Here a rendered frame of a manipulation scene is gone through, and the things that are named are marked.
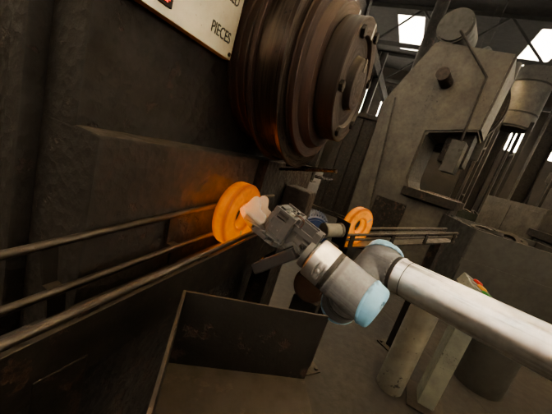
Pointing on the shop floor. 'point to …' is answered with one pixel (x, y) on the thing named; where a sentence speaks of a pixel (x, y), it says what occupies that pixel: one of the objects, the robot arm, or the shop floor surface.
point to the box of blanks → (500, 265)
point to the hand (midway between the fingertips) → (240, 206)
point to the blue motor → (317, 218)
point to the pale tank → (515, 123)
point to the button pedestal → (439, 366)
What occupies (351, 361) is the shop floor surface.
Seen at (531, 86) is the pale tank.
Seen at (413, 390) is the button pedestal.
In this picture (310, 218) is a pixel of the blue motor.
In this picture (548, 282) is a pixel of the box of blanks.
